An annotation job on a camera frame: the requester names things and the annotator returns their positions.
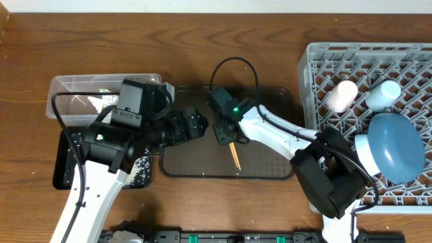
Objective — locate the light blue bowl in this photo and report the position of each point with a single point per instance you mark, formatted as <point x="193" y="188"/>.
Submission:
<point x="365" y="156"/>

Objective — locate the white paper napkin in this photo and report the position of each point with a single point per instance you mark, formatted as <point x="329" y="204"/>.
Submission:
<point x="97" y="103"/>

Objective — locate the brown serving tray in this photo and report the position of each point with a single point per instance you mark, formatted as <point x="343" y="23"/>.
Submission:
<point x="205" y="158"/>

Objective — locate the wooden chopstick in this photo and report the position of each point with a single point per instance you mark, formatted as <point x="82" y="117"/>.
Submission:
<point x="237" y="157"/>
<point x="234" y="157"/>

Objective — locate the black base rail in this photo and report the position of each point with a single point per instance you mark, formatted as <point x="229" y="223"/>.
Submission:
<point x="132" y="231"/>

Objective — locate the dark blue plate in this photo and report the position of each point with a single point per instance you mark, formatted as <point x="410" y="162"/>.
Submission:
<point x="396" y="147"/>

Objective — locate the light blue cup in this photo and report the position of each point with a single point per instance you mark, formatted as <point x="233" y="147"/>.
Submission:
<point x="383" y="96"/>

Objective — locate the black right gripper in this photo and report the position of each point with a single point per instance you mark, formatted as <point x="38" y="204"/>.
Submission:
<point x="225" y="138"/>

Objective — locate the white rice pile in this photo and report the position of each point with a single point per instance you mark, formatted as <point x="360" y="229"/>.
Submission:
<point x="139" y="177"/>

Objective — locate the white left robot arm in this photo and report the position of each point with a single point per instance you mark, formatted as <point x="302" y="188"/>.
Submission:
<point x="141" y="123"/>

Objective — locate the black tray bin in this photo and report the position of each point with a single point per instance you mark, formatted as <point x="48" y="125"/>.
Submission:
<point x="60" y="162"/>

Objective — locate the foil snack wrapper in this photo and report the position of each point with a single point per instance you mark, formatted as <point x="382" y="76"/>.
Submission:
<point x="107" y="100"/>

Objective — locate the pink cup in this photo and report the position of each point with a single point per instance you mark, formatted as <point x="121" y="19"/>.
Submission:
<point x="342" y="96"/>

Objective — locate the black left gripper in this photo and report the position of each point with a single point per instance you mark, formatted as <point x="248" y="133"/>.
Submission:
<point x="183" y="131"/>

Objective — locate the grey dishwasher rack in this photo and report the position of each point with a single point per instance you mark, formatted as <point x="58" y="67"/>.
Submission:
<point x="323" y="65"/>

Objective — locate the clear plastic bin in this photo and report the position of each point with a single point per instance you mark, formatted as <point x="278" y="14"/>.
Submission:
<point x="77" y="110"/>

